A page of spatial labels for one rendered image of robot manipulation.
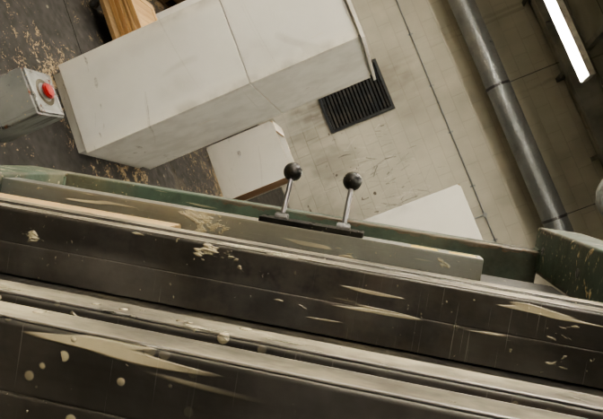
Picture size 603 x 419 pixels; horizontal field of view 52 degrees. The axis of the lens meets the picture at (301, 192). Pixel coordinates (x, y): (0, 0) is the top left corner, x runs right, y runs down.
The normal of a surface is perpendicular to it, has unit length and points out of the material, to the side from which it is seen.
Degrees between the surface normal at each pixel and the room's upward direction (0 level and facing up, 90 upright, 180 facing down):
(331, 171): 90
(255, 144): 90
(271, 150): 90
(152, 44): 90
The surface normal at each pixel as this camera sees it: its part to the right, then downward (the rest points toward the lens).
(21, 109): -0.14, 0.03
